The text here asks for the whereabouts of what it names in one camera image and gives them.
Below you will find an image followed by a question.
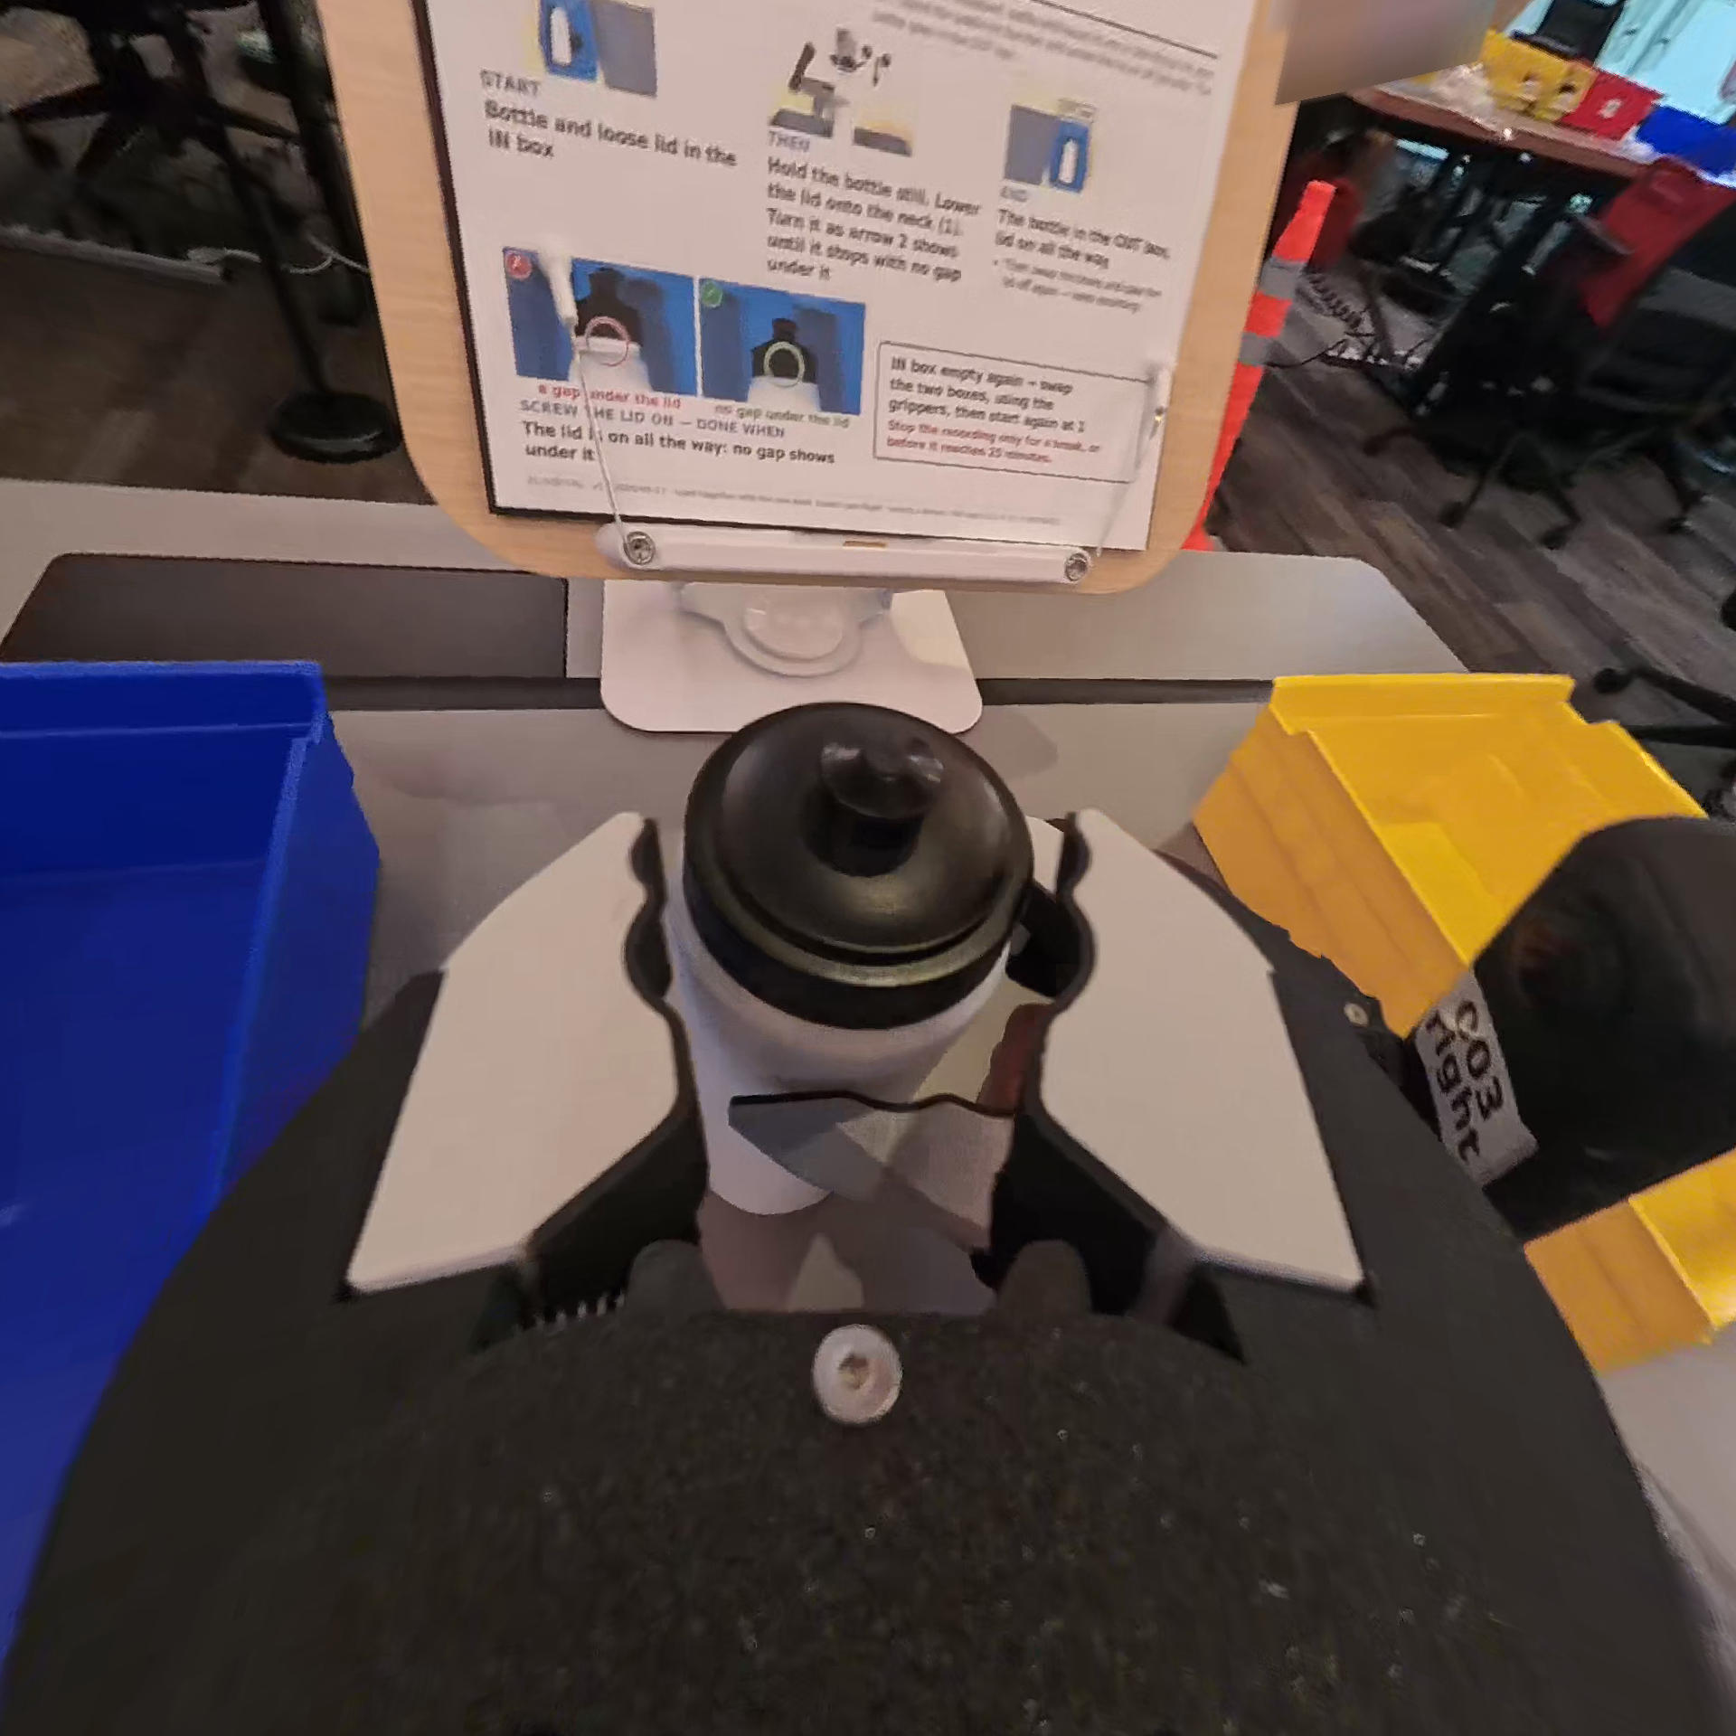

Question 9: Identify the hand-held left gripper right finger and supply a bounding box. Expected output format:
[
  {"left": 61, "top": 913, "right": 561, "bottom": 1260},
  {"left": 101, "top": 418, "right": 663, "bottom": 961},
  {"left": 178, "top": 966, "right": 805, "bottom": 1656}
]
[{"left": 994, "top": 807, "right": 1369, "bottom": 1317}]

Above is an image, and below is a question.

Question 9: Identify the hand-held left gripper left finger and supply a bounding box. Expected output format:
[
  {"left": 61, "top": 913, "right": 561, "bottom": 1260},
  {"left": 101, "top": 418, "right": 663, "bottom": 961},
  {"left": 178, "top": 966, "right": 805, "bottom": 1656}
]
[{"left": 346, "top": 811, "right": 707, "bottom": 1307}]

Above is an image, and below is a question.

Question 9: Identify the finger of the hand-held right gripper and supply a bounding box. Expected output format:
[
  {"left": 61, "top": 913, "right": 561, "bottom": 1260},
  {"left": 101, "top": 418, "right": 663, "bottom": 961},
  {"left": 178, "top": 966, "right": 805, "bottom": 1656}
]
[
  {"left": 725, "top": 1090, "right": 1017, "bottom": 1250},
  {"left": 1006, "top": 814, "right": 1094, "bottom": 1006}
]

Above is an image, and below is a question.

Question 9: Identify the white plastic bottle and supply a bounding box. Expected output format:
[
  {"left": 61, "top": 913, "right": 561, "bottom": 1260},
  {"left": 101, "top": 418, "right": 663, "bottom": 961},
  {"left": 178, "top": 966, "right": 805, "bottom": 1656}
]
[{"left": 661, "top": 905, "right": 1016, "bottom": 1215}]

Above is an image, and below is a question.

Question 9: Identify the black bottle lid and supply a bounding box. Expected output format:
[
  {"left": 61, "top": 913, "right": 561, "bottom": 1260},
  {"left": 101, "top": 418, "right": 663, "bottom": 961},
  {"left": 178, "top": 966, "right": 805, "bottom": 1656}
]
[{"left": 681, "top": 701, "right": 1038, "bottom": 1033}]

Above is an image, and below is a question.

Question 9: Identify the yellow plastic bin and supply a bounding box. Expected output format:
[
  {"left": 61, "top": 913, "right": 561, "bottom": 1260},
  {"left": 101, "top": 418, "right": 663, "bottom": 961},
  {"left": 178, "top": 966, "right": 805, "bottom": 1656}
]
[{"left": 1190, "top": 673, "right": 1736, "bottom": 1375}]

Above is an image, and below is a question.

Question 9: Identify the blue plastic bin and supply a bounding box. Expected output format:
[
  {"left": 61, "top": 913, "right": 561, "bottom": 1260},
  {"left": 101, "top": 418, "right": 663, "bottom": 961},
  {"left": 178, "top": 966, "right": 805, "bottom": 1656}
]
[{"left": 0, "top": 657, "right": 384, "bottom": 1677}]

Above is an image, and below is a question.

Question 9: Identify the orange traffic cone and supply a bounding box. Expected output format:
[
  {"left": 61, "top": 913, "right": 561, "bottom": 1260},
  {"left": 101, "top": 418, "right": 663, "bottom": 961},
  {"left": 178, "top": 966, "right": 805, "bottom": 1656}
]
[{"left": 1190, "top": 180, "right": 1341, "bottom": 555}]

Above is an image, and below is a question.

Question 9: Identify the black pole stand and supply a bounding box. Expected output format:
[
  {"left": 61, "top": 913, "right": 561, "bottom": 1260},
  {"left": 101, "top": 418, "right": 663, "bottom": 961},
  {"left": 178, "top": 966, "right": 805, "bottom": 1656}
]
[{"left": 259, "top": 0, "right": 405, "bottom": 466}]

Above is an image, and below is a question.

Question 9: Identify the instruction board on stand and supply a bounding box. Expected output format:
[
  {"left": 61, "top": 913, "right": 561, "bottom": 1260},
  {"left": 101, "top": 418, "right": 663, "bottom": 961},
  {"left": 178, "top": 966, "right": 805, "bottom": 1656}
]
[{"left": 411, "top": 0, "right": 1261, "bottom": 550}]

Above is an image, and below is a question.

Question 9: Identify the red office chair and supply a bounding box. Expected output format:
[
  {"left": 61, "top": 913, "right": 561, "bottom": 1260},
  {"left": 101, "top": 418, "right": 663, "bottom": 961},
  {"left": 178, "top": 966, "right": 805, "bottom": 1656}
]
[{"left": 1574, "top": 155, "right": 1736, "bottom": 333}]

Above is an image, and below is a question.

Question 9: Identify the wooden instruction board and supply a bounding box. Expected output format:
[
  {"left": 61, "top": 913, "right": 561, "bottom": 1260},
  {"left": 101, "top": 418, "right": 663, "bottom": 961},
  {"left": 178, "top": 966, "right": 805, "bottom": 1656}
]
[{"left": 314, "top": 0, "right": 1294, "bottom": 596}]

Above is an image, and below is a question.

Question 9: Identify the wooden table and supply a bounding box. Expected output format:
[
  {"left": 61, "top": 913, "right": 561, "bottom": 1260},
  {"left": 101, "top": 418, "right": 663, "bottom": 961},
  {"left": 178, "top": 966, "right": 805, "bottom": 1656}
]
[{"left": 1350, "top": 28, "right": 1736, "bottom": 185}]

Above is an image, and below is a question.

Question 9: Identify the small blue bin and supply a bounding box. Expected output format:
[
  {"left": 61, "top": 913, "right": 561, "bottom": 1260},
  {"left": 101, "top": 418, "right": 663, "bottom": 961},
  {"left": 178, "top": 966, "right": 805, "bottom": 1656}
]
[{"left": 1635, "top": 102, "right": 1736, "bottom": 178}]

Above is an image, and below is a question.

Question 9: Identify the small yellow bin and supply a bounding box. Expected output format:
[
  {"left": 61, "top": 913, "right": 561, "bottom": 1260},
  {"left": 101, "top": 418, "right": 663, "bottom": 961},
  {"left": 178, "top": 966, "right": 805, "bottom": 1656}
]
[{"left": 1479, "top": 28, "right": 1600, "bottom": 123}]

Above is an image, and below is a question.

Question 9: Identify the small red bin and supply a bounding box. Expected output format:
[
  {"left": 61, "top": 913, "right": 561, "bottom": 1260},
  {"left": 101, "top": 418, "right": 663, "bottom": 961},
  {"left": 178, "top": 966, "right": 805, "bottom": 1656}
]
[{"left": 1557, "top": 68, "right": 1669, "bottom": 139}]

